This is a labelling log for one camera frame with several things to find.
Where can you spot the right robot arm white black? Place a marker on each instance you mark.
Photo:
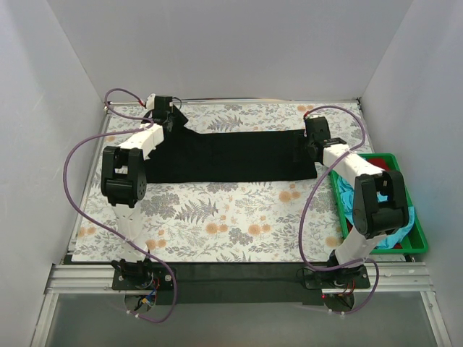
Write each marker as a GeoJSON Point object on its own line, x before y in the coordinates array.
{"type": "Point", "coordinates": [380, 206]}

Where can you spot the floral table mat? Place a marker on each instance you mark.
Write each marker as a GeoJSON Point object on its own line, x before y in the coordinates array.
{"type": "Point", "coordinates": [257, 222]}

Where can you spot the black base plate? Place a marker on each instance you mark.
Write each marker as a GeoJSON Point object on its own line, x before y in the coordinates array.
{"type": "Point", "coordinates": [140, 275]}
{"type": "Point", "coordinates": [354, 277]}

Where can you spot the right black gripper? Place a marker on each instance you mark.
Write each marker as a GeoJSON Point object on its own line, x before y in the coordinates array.
{"type": "Point", "coordinates": [309, 145]}

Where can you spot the black t shirt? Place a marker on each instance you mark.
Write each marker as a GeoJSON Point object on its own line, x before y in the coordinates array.
{"type": "Point", "coordinates": [187, 156]}

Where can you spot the aluminium frame rail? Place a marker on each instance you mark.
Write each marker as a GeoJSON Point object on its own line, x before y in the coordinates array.
{"type": "Point", "coordinates": [238, 281]}

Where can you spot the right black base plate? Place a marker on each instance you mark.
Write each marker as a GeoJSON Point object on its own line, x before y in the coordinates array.
{"type": "Point", "coordinates": [354, 277]}

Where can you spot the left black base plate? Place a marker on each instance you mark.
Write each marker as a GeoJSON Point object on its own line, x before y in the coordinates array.
{"type": "Point", "coordinates": [140, 275]}

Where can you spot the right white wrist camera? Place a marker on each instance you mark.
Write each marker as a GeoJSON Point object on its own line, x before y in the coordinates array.
{"type": "Point", "coordinates": [311, 116]}

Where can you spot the red t shirt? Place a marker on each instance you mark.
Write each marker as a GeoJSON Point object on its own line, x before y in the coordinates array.
{"type": "Point", "coordinates": [380, 160]}

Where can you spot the cyan t shirt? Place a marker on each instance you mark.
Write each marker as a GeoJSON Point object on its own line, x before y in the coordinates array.
{"type": "Point", "coordinates": [406, 243]}

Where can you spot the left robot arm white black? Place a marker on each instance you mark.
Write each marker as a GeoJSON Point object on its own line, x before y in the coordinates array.
{"type": "Point", "coordinates": [123, 177]}

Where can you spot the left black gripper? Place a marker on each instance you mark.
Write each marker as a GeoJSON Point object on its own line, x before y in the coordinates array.
{"type": "Point", "coordinates": [173, 121]}

